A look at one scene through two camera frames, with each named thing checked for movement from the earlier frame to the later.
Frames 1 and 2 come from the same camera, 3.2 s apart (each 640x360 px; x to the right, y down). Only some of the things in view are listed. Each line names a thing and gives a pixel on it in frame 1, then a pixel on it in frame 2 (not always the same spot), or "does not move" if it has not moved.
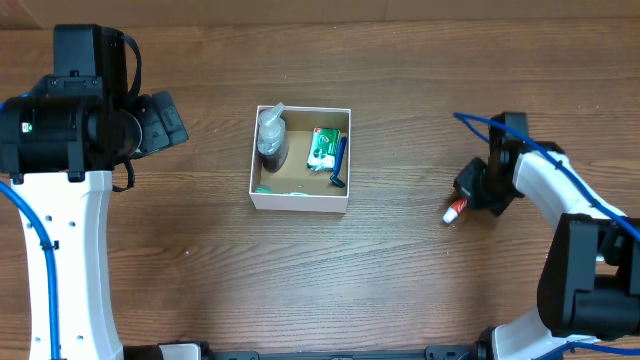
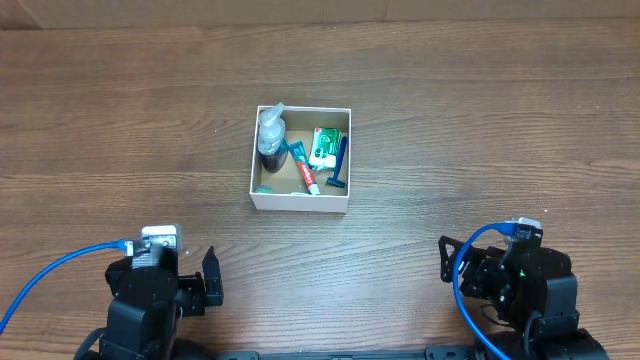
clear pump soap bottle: [271, 137] does not move
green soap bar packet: [323, 148] does not move
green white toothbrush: [269, 190] does not move
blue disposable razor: [335, 177] does not move
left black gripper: [157, 136] to [196, 300]
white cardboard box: [296, 187] does not move
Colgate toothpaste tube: [456, 208] to [297, 149]
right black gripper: [466, 185] to [483, 265]
